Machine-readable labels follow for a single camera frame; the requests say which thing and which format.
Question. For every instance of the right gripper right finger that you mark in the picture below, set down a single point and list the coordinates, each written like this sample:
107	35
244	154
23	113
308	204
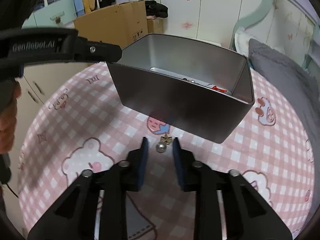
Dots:
186	172

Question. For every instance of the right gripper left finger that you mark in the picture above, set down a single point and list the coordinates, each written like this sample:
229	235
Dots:
137	165

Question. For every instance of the person's left hand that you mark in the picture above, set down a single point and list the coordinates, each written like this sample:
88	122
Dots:
8	122

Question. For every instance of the pink checkered tablecloth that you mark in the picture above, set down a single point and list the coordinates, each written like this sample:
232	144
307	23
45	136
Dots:
84	126

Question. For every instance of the dark metal tin box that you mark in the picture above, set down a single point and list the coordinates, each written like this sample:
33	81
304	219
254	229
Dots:
198	87

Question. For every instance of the large brown cardboard box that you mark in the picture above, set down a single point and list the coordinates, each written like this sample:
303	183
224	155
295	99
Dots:
120	24

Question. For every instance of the black cloth on box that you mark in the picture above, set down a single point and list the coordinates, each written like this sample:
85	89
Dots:
156	9

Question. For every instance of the grey bed blanket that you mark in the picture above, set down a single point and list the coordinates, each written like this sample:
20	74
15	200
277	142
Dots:
295	84

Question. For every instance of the white pillow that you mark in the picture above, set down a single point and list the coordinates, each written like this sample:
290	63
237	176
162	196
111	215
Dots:
241	41

